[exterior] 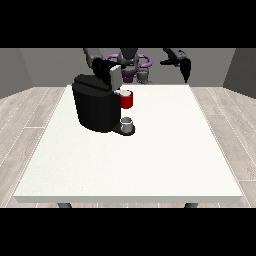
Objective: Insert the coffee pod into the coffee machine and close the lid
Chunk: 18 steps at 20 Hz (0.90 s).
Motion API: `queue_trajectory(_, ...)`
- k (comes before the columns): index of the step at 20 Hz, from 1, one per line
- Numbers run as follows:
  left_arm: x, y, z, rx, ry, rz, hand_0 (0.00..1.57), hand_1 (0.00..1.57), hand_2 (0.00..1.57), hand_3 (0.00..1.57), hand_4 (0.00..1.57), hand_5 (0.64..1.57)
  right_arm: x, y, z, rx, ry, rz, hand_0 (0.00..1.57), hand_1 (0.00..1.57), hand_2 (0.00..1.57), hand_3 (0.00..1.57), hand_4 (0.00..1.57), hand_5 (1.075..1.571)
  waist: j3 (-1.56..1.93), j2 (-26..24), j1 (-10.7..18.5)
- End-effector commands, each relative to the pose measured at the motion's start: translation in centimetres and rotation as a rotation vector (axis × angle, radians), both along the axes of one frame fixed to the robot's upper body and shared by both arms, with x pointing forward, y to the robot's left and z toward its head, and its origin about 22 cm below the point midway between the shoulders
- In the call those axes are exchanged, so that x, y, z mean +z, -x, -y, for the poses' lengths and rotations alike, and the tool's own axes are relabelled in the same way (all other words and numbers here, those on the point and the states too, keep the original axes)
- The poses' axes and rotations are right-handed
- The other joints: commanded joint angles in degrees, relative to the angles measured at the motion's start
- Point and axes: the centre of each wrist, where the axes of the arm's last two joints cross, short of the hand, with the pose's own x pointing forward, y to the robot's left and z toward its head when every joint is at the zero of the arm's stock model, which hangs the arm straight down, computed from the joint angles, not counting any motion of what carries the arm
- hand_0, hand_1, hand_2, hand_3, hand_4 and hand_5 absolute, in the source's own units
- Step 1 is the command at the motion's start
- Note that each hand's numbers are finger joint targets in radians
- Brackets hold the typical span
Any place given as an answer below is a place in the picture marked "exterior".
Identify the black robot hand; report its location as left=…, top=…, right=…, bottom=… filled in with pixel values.
left=91, top=57, right=116, bottom=84
left=159, top=56, right=193, bottom=84

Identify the pale grey machine lid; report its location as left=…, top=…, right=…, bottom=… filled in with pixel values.
left=109, top=64, right=123, bottom=91

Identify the black coffee machine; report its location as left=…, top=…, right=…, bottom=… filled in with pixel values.
left=71, top=73, right=136, bottom=136

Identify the small grey cup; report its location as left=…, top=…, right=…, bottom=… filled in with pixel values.
left=120, top=116, right=135, bottom=134

